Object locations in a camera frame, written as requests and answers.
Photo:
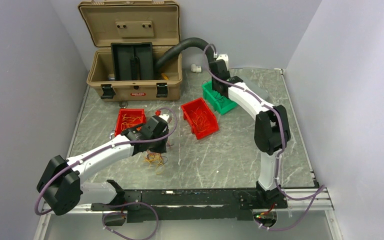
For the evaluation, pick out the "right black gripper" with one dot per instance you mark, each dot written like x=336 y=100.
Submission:
x=213 y=77

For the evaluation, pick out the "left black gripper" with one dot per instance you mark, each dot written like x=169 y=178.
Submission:
x=162 y=149

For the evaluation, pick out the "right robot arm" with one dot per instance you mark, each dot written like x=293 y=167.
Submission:
x=271 y=134

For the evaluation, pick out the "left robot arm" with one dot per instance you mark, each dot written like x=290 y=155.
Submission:
x=63 y=184

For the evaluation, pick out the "white pipe fitting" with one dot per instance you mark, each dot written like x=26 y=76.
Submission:
x=195 y=68

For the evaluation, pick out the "left red plastic bin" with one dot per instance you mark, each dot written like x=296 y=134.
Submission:
x=131 y=117

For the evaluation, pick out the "red plastic bin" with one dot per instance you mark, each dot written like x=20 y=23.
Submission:
x=200 y=118
x=131 y=117

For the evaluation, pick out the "green plastic bin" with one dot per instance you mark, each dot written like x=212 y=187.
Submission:
x=220 y=103

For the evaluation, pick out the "silver wrench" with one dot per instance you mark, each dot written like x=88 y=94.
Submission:
x=122 y=105

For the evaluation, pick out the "right red plastic bin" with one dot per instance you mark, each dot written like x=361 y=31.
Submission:
x=200 y=118

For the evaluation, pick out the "yellow item in toolbox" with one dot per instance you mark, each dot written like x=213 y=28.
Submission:
x=164 y=76

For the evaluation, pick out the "grey plastic case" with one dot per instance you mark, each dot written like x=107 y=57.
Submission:
x=254 y=87

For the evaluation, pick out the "black toolbox tray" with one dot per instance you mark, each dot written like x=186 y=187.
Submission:
x=133 y=61

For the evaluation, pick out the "tan plastic toolbox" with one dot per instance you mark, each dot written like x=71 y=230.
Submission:
x=130 y=37

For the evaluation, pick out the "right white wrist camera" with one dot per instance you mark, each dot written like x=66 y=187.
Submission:
x=225 y=58

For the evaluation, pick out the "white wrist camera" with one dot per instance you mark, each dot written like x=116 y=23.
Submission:
x=225 y=58
x=164 y=116

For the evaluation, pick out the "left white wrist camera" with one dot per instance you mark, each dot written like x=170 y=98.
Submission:
x=164 y=116

